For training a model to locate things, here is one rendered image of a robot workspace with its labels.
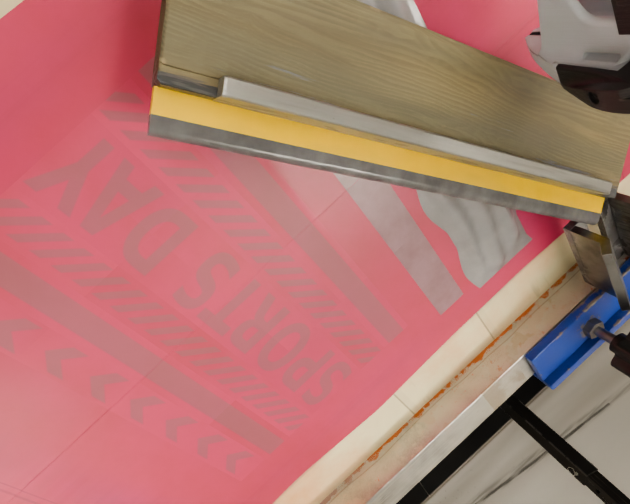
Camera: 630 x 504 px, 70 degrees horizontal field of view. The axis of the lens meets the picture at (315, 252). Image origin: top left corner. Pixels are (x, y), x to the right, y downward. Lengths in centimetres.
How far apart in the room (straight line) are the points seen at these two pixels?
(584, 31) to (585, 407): 218
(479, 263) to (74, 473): 38
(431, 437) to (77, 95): 42
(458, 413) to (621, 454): 185
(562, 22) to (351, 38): 12
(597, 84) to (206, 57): 21
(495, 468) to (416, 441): 190
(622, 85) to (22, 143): 32
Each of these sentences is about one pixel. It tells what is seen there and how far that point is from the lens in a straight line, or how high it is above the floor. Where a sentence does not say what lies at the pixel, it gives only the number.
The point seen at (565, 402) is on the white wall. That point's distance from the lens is 244.
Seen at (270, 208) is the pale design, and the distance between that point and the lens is 33.
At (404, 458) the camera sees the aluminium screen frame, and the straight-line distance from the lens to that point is 50.
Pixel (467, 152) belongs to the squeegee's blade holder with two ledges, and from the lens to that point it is 32.
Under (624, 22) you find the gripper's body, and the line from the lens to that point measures 28.
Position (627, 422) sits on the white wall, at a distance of 237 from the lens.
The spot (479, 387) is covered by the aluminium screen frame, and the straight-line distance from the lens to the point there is 50.
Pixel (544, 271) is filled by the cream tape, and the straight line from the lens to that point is 52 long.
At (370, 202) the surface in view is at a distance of 36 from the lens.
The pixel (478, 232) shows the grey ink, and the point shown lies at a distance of 43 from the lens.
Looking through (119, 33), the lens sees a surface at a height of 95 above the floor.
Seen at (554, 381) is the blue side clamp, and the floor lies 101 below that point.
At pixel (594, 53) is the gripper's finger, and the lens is 32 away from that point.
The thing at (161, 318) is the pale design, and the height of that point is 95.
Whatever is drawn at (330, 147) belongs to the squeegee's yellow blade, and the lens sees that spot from 29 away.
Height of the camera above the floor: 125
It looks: 57 degrees down
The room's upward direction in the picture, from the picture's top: 136 degrees clockwise
